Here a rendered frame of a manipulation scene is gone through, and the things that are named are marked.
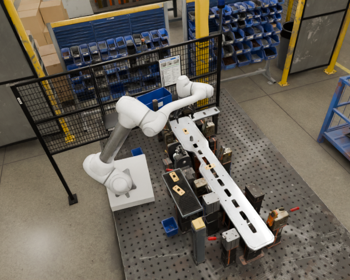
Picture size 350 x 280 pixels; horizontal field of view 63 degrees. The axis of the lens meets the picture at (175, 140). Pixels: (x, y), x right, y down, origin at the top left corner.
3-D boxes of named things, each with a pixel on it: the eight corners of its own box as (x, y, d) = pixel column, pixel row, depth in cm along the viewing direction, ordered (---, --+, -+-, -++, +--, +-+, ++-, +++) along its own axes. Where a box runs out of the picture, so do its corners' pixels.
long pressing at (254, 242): (280, 239, 177) (281, 238, 176) (249, 253, 171) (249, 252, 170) (188, 115, 272) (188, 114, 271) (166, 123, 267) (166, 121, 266)
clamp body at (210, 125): (216, 153, 274) (217, 125, 251) (205, 156, 272) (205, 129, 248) (211, 146, 281) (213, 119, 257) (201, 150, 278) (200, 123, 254)
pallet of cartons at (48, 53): (82, 101, 479) (61, 41, 408) (32, 115, 460) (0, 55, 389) (73, 70, 563) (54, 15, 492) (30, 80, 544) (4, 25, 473)
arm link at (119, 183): (124, 197, 226) (122, 201, 204) (105, 184, 225) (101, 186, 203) (136, 180, 228) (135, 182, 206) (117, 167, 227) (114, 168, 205)
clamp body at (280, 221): (283, 243, 205) (294, 215, 180) (265, 251, 201) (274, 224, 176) (274, 230, 212) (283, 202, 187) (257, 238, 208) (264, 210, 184)
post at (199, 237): (206, 260, 199) (206, 227, 169) (196, 265, 197) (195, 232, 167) (201, 250, 204) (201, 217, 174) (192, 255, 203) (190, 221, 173)
